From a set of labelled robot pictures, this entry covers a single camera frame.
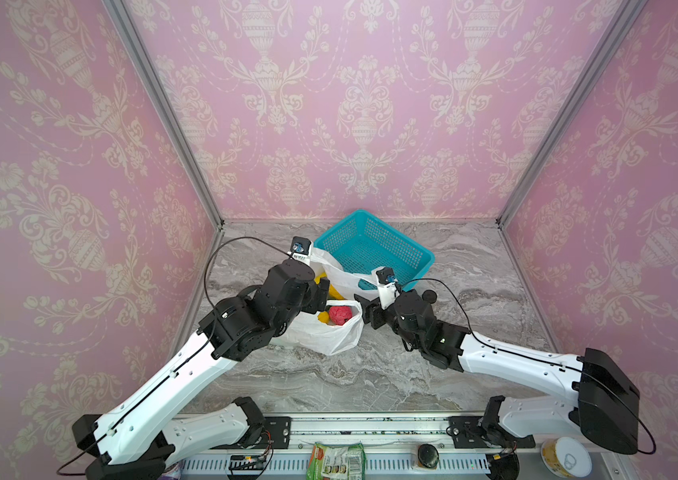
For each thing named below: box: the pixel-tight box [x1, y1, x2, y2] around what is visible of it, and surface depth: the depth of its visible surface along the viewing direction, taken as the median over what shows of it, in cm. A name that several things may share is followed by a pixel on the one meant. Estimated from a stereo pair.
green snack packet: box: [306, 442, 366, 480], surface depth 70 cm
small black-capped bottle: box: [422, 289, 438, 304], surface depth 91 cm
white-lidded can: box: [541, 437, 592, 479], surface depth 67 cm
